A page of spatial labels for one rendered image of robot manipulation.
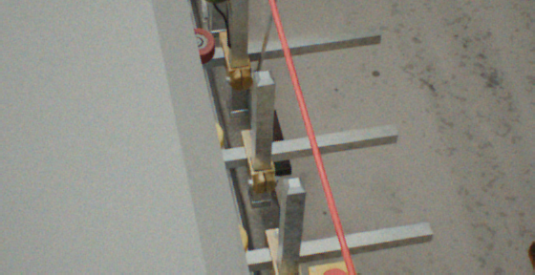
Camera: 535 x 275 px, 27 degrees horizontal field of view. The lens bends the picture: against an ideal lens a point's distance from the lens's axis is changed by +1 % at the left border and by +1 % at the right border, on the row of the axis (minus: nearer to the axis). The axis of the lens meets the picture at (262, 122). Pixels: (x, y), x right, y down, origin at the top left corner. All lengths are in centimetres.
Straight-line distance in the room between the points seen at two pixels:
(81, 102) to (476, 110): 324
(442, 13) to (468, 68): 24
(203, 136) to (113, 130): 13
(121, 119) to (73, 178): 2
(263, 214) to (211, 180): 197
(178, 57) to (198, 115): 3
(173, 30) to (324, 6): 330
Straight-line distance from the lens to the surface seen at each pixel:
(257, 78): 207
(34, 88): 31
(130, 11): 32
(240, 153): 232
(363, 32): 250
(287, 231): 202
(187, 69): 44
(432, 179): 334
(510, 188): 337
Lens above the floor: 269
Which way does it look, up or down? 52 degrees down
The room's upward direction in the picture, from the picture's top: 2 degrees clockwise
